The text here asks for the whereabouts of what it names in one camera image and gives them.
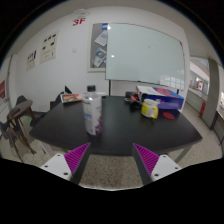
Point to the white wall-mounted fixture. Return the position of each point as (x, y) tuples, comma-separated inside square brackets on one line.
[(81, 14)]

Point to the white and yellow mug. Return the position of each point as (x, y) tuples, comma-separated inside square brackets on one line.
[(149, 109)]

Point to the black and red tool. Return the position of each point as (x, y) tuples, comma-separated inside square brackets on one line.
[(134, 101)]

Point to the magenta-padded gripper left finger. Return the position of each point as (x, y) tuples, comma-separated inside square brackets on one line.
[(76, 156)]

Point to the grey pin board with papers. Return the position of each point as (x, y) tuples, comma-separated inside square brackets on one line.
[(96, 46)]

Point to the dark grey chair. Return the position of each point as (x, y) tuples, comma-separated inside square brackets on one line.
[(20, 99)]

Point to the clear black-capped drink bottle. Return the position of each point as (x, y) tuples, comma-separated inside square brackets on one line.
[(92, 113)]

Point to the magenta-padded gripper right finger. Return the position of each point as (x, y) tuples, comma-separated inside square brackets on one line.
[(146, 157)]

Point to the large white wall poster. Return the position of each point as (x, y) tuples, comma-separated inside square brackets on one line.
[(49, 46)]

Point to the red and white wall sign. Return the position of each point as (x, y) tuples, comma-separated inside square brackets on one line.
[(200, 85)]

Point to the blue and pink cardboard box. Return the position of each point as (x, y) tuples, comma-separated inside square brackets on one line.
[(168, 98)]

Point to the colourful flat book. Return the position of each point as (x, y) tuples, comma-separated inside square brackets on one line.
[(71, 98)]

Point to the small white wall poster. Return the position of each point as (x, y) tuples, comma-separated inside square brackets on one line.
[(31, 60)]

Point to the red fire extinguisher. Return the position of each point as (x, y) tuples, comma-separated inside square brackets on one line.
[(202, 108)]

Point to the flat round red coaster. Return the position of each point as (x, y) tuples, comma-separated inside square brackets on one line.
[(169, 116)]

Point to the red wall lettering sign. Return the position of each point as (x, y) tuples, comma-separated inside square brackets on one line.
[(79, 22)]

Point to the large whiteboard on stand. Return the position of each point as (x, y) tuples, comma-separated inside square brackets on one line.
[(143, 53)]

